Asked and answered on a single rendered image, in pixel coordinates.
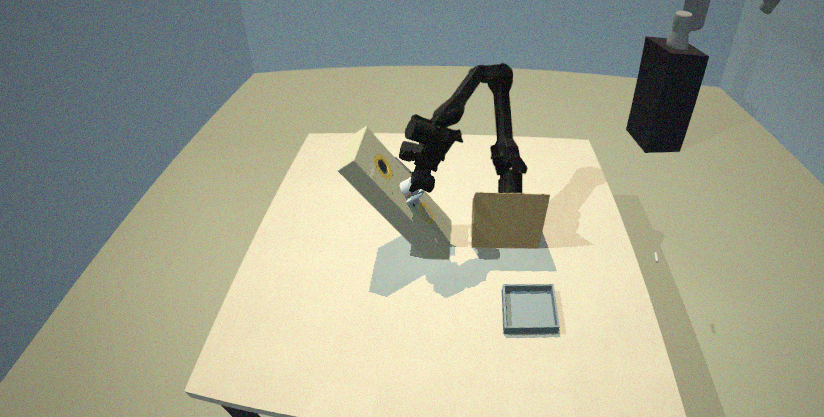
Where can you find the white cylinder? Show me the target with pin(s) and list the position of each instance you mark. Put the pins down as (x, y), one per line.
(405, 186)

